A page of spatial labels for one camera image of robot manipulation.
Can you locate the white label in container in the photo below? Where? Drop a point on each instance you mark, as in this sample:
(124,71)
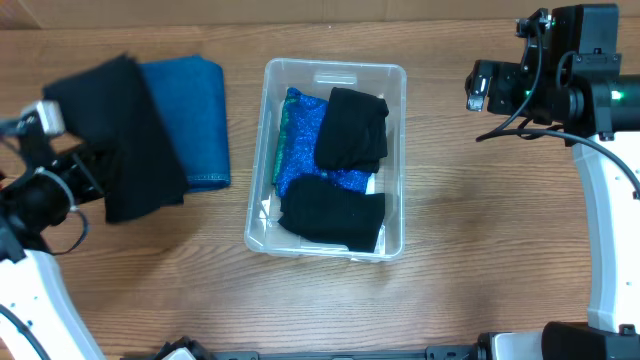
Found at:
(370,188)

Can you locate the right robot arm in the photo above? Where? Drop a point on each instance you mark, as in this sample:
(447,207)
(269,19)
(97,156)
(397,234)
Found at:
(569,85)

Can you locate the blue sequin garment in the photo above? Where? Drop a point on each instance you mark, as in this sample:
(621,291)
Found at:
(300,123)

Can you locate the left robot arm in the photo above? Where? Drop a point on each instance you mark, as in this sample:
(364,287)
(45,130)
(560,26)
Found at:
(38,318)

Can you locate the black cloth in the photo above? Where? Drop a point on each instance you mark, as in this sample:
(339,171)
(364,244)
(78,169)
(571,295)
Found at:
(111,105)

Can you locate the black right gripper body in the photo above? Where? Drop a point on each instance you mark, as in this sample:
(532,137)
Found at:
(508,89)

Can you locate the clear plastic container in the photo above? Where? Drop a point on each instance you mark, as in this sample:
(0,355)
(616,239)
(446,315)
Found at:
(316,78)

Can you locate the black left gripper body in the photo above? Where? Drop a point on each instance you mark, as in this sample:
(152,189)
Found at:
(81,182)

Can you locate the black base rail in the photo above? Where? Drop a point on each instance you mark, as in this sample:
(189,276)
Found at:
(186,348)

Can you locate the black garment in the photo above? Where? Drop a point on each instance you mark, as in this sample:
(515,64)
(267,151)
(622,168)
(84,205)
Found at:
(352,136)

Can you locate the folded teal blue towel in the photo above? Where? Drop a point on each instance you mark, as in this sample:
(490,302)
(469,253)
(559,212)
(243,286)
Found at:
(189,94)

